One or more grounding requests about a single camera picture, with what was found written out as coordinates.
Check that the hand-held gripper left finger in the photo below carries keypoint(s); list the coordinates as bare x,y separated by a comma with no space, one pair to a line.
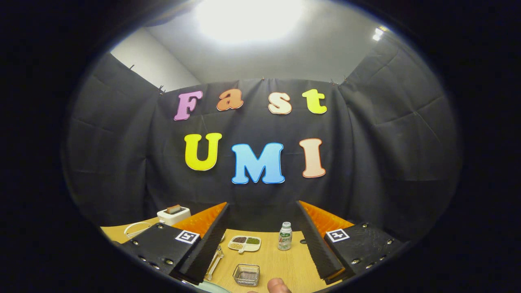
203,252

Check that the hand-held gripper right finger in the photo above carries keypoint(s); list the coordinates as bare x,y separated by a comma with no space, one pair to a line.
319,252

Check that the pale green plate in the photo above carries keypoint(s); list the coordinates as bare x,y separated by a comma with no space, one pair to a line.
211,288

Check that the metal mesh basket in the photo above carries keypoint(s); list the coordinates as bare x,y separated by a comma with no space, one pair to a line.
246,276

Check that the white divided bean dish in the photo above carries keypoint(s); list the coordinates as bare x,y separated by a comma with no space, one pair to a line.
244,246

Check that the small white drink bottle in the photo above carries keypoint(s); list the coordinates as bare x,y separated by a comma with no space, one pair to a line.
285,240

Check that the white toaster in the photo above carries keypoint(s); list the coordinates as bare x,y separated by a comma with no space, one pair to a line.
177,217

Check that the brown bread slice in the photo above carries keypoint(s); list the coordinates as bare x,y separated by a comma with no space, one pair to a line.
174,209

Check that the black backdrop cloth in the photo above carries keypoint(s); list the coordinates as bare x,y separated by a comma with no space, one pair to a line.
252,199

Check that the small ceiling light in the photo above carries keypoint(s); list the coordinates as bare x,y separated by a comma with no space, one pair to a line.
378,33

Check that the large ceiling light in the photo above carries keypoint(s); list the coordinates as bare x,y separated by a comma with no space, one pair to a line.
248,18

